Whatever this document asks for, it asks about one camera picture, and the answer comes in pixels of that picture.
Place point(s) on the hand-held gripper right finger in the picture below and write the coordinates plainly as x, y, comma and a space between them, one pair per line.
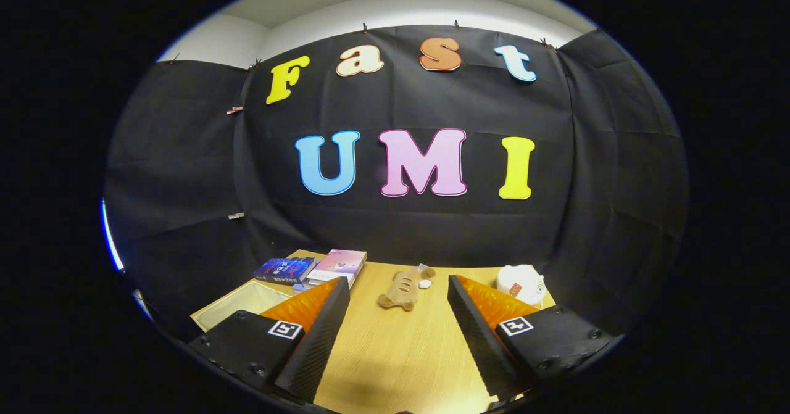
478, 340

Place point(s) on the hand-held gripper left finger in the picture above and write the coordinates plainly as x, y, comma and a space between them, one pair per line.
318, 340

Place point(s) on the green fabric storage box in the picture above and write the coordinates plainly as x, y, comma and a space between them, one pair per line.
237, 303

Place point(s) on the pale paperback book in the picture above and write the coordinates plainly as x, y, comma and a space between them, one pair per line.
305, 287

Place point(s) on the white plush toy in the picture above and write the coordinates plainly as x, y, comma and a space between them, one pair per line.
521, 278

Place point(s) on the blue book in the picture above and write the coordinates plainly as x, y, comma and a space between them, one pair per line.
287, 269

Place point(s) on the pink book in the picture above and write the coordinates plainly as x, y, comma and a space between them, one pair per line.
342, 261

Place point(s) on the brown plush toy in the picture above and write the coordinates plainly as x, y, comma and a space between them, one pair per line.
401, 290

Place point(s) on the black backdrop cloth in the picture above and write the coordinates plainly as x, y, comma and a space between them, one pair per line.
401, 229

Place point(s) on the wooden clothes peg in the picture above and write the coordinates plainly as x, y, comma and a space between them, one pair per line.
234, 110

